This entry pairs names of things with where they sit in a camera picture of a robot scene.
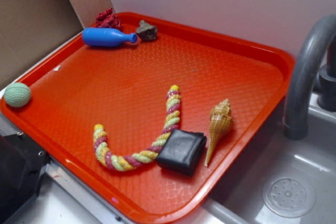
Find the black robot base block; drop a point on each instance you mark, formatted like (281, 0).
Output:
(23, 164)

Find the green dimpled ball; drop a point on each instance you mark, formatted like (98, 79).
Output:
(17, 95)

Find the red plastic tray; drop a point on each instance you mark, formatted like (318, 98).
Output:
(124, 89)

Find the black folded leather wallet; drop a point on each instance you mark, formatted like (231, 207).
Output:
(182, 151)

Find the tan spiral seashell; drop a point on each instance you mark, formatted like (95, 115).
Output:
(221, 123)

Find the grey brown rock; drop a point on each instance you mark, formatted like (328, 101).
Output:
(146, 31)

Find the blue plastic bottle toy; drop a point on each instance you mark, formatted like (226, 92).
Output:
(107, 37)

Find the crumpled red cloth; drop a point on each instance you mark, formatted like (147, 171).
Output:
(108, 19)

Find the grey curved faucet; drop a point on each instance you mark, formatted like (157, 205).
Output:
(312, 56)

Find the grey plastic sink basin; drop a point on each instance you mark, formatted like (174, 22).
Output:
(277, 180)

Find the brown cardboard panel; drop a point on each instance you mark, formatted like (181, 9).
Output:
(31, 29)

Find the multicolour twisted rope toy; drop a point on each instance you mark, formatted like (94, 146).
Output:
(131, 162)

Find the dark faucet handle knob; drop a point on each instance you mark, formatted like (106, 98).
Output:
(326, 99)

